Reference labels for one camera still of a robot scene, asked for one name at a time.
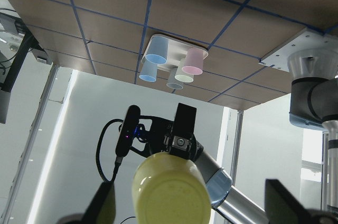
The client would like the light blue cup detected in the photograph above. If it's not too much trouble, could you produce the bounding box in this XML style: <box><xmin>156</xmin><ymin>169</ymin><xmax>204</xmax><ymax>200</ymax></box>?
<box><xmin>145</xmin><ymin>36</ymin><xmax>168</xmax><ymax>64</ymax></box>
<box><xmin>139</xmin><ymin>60</ymin><xmax>157</xmax><ymax>82</ymax></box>

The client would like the yellow plastic cup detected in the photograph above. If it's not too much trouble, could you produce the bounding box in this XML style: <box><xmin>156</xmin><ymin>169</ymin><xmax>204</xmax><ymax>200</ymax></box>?
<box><xmin>132</xmin><ymin>152</ymin><xmax>211</xmax><ymax>223</ymax></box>

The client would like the pink plastic cup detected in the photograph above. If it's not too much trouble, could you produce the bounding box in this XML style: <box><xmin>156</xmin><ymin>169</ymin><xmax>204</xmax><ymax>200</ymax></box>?
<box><xmin>182</xmin><ymin>48</ymin><xmax>203</xmax><ymax>75</ymax></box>

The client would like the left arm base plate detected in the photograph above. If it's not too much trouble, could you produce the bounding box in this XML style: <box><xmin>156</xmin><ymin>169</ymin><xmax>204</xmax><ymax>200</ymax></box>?
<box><xmin>259</xmin><ymin>28</ymin><xmax>337</xmax><ymax>72</ymax></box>

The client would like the grey plastic cup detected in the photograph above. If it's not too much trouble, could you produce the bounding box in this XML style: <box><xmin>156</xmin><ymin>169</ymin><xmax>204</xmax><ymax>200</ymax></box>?
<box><xmin>166</xmin><ymin>67</ymin><xmax>183</xmax><ymax>90</ymax></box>

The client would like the beige serving tray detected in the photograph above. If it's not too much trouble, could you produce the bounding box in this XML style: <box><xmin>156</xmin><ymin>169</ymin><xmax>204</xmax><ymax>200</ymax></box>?
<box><xmin>141</xmin><ymin>34</ymin><xmax>208</xmax><ymax>72</ymax></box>

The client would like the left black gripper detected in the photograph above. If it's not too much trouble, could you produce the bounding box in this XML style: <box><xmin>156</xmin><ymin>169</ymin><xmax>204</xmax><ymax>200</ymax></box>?
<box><xmin>137</xmin><ymin>103</ymin><xmax>203</xmax><ymax>161</ymax></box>

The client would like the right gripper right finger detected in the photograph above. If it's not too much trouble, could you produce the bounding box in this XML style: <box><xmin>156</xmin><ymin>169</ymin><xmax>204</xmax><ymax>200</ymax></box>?
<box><xmin>265</xmin><ymin>179</ymin><xmax>313</xmax><ymax>223</ymax></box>

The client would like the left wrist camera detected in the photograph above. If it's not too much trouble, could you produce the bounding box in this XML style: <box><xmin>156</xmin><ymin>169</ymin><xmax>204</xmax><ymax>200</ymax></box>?
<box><xmin>115</xmin><ymin>105</ymin><xmax>140</xmax><ymax>157</ymax></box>

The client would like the light blue cup near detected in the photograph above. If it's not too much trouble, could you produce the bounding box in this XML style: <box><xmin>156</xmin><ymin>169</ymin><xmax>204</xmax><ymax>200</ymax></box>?
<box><xmin>139</xmin><ymin>60</ymin><xmax>157</xmax><ymax>82</ymax></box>

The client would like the pale green cup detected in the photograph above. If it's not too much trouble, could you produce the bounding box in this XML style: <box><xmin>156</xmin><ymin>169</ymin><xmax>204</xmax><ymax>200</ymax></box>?
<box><xmin>175</xmin><ymin>58</ymin><xmax>194</xmax><ymax>83</ymax></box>

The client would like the light blue cup far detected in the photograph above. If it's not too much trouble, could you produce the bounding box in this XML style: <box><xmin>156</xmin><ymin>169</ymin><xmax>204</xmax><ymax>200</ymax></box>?
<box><xmin>145</xmin><ymin>36</ymin><xmax>168</xmax><ymax>64</ymax></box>

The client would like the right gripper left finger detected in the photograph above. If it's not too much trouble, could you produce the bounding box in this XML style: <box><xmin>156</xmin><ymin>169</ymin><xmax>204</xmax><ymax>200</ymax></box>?
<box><xmin>81</xmin><ymin>182</ymin><xmax>116</xmax><ymax>223</ymax></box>

